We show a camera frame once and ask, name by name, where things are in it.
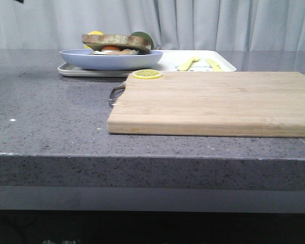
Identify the yellow plastic fork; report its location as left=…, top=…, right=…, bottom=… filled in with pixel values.
left=177, top=56, right=200, bottom=71

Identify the left yellow lemon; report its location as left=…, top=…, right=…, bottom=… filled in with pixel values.
left=84, top=30, right=103, bottom=49

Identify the cream bear tray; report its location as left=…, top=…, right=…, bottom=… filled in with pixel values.
left=57, top=50, right=236, bottom=77

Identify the lemon slice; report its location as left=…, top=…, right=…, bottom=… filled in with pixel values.
left=131, top=69, right=163, bottom=79

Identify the metal cutting board handle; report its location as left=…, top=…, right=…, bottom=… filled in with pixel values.
left=108, top=82, right=126, bottom=107

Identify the grey curtain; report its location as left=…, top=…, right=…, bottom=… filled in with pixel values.
left=0, top=1, right=305, bottom=51

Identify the bread slice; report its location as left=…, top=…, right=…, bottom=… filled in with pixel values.
left=82, top=34, right=153, bottom=53
left=90, top=49, right=139, bottom=55

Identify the light blue round plate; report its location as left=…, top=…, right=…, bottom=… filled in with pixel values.
left=59, top=49, right=163, bottom=71

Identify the yellow plastic knife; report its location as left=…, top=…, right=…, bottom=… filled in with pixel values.
left=205, top=59, right=223, bottom=72

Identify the wooden cutting board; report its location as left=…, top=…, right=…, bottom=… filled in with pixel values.
left=107, top=72, right=305, bottom=137

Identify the fried egg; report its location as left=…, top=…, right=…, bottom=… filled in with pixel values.
left=93, top=45, right=139, bottom=55

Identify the green lime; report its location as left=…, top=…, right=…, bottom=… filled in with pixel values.
left=131, top=31, right=154, bottom=50

